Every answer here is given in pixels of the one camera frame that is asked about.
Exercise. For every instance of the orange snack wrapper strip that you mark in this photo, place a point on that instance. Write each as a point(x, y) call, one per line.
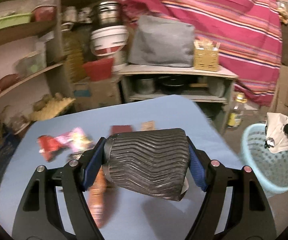
point(96, 198)

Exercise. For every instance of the black ribbed paper bag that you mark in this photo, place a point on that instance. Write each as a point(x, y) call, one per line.
point(153, 163)

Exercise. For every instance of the low white shelf cabinet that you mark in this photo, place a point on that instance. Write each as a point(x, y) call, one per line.
point(213, 91)

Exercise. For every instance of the light blue plastic basket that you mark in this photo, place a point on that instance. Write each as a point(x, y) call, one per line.
point(271, 169)

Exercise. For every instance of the cooking oil bottle on floor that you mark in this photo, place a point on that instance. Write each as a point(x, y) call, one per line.
point(237, 112)

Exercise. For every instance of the pink cake roll wrapper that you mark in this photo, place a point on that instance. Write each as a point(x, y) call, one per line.
point(76, 140)

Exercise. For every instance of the maroon small box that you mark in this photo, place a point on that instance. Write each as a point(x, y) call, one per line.
point(116, 129)

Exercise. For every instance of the yellow egg tray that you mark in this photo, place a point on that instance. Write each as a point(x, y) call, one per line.
point(52, 109)

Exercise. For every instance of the crumpled brown paper ball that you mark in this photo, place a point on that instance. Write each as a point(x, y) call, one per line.
point(148, 126)

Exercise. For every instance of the cardboard box under basin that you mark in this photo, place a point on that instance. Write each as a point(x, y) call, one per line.
point(96, 94)

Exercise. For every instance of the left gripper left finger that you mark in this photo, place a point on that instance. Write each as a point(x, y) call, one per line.
point(38, 215)

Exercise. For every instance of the white paper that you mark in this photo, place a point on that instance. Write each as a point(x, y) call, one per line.
point(276, 138)

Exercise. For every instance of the red plastic basin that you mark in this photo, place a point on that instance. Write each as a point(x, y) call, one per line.
point(99, 70)

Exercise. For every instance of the yellow utensil holder box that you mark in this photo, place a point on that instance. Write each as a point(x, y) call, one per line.
point(206, 55)

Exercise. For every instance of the yellow oil jug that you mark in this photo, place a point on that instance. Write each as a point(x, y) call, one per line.
point(74, 56)

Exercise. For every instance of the green plastic tray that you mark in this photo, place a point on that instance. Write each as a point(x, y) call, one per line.
point(16, 19)

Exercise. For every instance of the red striped hanging cloth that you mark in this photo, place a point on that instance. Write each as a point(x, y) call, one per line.
point(248, 31)

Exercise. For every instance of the steel cooking pot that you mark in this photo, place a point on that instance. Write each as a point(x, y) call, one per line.
point(106, 14)

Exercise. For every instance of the wooden wall shelf unit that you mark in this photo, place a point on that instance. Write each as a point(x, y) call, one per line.
point(32, 59)

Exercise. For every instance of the white plastic bucket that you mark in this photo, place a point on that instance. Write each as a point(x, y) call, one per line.
point(108, 40)

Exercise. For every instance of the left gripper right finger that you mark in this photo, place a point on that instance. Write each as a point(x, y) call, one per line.
point(234, 205)

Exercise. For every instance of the red foil snack wrapper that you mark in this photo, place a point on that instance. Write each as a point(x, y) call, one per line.
point(49, 146)

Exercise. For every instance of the grey fabric cover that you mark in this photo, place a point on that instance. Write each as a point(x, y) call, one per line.
point(162, 42)

